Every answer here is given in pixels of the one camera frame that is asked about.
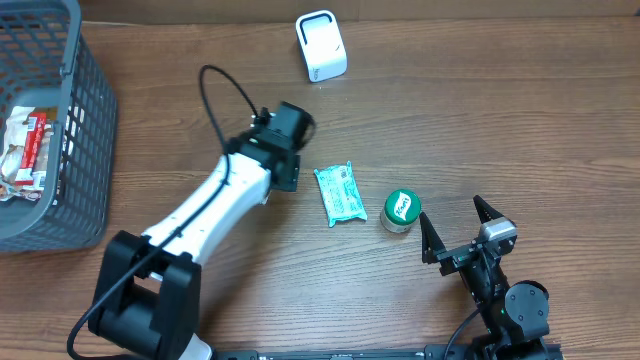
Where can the grey plastic mesh basket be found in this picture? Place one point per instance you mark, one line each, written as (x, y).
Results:
(46, 63)

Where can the green lid glass jar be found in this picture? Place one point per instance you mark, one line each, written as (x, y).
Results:
(401, 210)

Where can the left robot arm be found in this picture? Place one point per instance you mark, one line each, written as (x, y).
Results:
(147, 297)

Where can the white brown snack wrapper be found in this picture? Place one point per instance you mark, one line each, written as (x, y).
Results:
(13, 146)

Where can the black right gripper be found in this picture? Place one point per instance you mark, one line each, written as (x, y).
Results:
(434, 251)

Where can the red white snack bar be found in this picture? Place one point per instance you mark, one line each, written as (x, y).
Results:
(35, 123)

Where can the white barcode scanner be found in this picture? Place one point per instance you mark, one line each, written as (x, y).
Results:
(321, 45)

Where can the teal wipes packet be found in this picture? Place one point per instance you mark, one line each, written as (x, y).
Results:
(340, 194)

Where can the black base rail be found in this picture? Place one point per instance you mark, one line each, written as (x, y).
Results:
(429, 352)

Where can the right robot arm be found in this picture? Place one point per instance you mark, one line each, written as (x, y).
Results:
(510, 321)

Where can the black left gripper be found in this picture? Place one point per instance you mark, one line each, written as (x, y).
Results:
(288, 176)

